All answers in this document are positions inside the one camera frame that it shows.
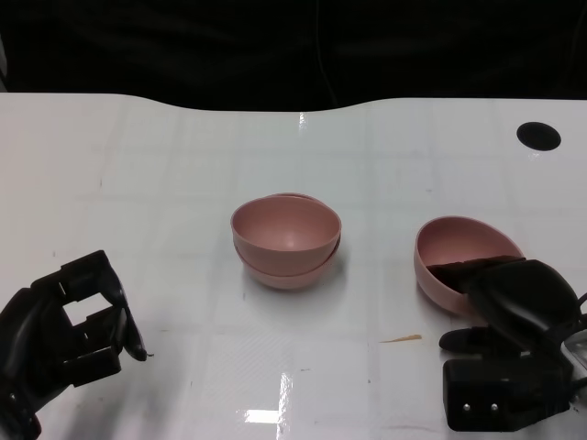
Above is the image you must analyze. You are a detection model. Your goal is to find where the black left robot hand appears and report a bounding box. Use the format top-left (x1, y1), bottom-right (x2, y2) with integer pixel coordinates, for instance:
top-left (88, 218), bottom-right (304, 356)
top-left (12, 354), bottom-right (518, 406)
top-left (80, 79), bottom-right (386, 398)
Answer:
top-left (0, 249), bottom-right (150, 440)

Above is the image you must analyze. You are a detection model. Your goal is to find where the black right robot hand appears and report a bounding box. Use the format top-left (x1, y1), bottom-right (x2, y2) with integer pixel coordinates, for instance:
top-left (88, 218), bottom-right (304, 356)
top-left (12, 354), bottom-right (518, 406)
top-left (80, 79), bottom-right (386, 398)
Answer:
top-left (426, 256), bottom-right (581, 357)

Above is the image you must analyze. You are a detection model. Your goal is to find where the pink plastic bowl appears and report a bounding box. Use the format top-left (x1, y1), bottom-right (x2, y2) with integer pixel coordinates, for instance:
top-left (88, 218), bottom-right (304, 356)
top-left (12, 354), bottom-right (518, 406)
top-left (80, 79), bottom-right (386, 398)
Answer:
top-left (414, 215), bottom-right (527, 316)
top-left (233, 231), bottom-right (343, 291)
top-left (228, 192), bottom-right (343, 277)

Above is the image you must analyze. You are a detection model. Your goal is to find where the round black table grommet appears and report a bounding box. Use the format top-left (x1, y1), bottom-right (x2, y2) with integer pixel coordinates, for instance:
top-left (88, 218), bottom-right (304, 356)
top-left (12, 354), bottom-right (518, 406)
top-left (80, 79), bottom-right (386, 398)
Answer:
top-left (515, 121), bottom-right (562, 150)

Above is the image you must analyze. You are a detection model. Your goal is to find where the black backdrop curtain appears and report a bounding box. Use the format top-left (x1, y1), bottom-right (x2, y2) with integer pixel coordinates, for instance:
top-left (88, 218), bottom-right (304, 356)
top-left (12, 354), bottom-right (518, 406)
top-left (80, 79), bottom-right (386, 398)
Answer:
top-left (0, 0), bottom-right (587, 113)

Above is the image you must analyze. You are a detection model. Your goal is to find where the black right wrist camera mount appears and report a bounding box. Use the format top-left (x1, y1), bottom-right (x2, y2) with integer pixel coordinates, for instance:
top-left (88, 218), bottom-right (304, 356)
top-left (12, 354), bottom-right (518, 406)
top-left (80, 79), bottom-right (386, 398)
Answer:
top-left (441, 355), bottom-right (574, 433)

